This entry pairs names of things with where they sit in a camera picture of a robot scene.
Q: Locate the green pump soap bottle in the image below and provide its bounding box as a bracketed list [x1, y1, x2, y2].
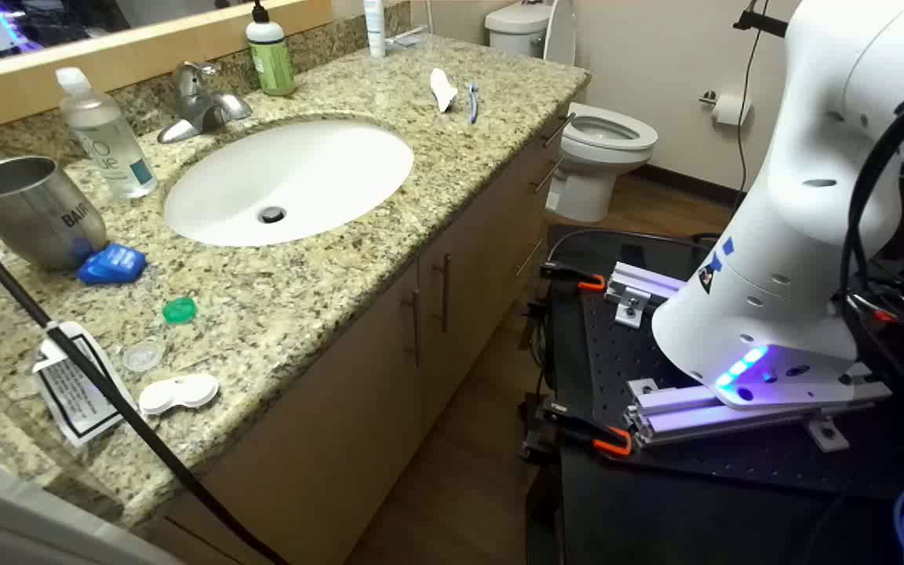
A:
[243, 0, 297, 101]

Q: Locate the clear plastic bottle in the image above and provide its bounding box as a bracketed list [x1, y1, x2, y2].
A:
[53, 66, 160, 203]

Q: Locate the orange black clamp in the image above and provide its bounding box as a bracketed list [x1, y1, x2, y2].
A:
[541, 259, 608, 299]
[531, 403, 640, 464]

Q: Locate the light wood vanity cabinet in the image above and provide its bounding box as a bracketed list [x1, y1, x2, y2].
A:
[145, 103, 571, 565]

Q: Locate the white oval sink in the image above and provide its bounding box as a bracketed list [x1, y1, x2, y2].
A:
[160, 115, 418, 252]

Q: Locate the blue white toothbrush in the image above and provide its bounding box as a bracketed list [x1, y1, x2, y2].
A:
[463, 82, 487, 129]

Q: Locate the white toothpaste tube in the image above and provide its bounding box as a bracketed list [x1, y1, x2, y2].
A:
[426, 66, 460, 115]

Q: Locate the white toilet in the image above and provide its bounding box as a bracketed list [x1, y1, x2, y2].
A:
[480, 0, 662, 227]

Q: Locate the clear plastic wrapper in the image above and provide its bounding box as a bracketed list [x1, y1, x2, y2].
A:
[386, 23, 435, 57]

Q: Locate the black robot cart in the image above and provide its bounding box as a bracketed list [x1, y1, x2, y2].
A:
[520, 227, 904, 565]

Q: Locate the green round cap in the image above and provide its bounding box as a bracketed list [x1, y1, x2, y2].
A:
[160, 295, 200, 327]

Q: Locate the white contact lens case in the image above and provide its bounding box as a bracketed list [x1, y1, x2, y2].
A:
[139, 371, 223, 419]

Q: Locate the chrome faucet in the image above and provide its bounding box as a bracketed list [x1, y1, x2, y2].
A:
[153, 59, 253, 147]

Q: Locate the clear round cap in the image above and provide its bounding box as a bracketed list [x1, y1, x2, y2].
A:
[118, 338, 166, 376]

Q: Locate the toilet paper roll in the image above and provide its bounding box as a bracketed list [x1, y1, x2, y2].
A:
[710, 91, 753, 131]

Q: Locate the blue floss container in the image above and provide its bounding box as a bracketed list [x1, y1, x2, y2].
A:
[74, 242, 150, 290]

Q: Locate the granite backsplash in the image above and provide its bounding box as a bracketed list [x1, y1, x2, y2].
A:
[0, 2, 418, 200]

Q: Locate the grey metal cup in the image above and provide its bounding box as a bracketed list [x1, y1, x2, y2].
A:
[0, 155, 114, 273]

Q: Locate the dark cabinet door handle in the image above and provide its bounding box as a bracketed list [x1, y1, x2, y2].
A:
[405, 293, 426, 371]
[433, 252, 455, 336]

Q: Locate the short aluminium rail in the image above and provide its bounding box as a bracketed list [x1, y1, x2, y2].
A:
[606, 259, 690, 329]

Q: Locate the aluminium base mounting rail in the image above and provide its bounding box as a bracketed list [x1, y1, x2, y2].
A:
[621, 374, 896, 453]

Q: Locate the black power cable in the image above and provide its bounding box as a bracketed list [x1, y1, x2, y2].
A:
[0, 206, 289, 565]

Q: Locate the black mount bracket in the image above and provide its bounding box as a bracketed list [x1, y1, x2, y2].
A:
[732, 5, 791, 40]

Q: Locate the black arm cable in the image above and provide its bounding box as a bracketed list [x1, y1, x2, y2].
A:
[835, 66, 904, 322]

